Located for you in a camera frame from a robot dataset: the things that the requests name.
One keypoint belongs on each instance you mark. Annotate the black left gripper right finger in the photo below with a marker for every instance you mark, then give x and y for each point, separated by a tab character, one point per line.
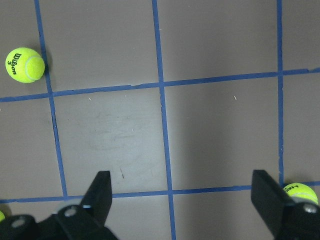
285	217

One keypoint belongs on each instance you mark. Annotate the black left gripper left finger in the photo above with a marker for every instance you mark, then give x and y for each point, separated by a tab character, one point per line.
82	221

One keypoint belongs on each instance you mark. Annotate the Head tennis ball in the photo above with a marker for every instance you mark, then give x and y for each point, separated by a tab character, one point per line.
301	192

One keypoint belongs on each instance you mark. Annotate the tennis ball at edge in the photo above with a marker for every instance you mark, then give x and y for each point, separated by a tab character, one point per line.
2	216

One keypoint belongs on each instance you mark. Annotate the Wilson 3 tennis ball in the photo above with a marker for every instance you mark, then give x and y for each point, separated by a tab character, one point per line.
25	65

